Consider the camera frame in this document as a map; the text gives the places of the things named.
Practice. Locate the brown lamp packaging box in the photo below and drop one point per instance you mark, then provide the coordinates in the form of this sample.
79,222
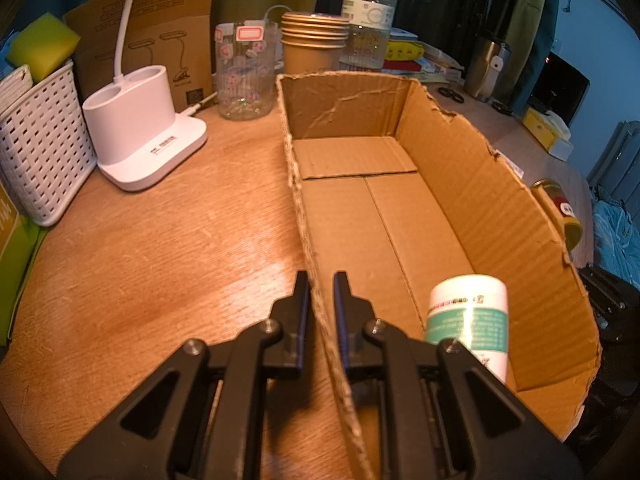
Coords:
150,25

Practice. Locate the brown cardboard box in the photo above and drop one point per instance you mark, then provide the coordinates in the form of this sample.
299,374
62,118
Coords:
350,210

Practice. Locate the white desk lamp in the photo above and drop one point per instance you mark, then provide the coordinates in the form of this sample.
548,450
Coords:
150,150

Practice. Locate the green hanging garment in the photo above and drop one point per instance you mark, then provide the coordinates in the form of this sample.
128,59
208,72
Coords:
530,5

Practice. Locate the steel tumbler with tag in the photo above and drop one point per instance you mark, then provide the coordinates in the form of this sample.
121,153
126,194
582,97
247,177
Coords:
485,70

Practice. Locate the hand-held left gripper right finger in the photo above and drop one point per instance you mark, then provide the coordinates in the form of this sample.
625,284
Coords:
341,312

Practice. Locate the red and gold can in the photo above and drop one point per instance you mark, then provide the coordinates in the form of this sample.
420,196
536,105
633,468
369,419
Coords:
562,215

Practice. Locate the white woven plastic basket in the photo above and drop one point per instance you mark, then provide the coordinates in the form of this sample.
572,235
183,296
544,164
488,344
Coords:
40,150

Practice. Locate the yellow tissue box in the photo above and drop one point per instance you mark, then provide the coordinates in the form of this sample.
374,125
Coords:
545,132

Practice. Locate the black key fob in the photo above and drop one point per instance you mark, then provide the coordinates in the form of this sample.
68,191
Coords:
502,108

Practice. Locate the white medicine box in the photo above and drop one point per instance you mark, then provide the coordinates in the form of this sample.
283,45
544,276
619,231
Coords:
440,62

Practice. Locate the glass cup with pink flowers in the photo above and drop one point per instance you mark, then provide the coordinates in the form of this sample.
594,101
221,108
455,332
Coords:
245,80

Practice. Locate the black monitor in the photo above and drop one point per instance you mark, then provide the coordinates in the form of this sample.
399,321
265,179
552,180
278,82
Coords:
560,87

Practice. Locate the green carton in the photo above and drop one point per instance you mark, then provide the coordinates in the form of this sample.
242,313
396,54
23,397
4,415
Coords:
12,260

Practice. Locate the stack of brown paper cups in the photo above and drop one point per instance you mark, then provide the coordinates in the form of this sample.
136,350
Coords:
312,45

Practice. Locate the clear plastic water bottle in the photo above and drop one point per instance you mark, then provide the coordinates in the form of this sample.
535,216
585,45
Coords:
367,25

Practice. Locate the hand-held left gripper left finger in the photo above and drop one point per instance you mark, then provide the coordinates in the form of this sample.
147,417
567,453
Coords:
302,312

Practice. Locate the white bottle with green label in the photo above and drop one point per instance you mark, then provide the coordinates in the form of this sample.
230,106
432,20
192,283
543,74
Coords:
470,310

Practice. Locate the yellow-green sponge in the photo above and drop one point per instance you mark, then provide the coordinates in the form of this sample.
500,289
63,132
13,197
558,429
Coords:
45,45

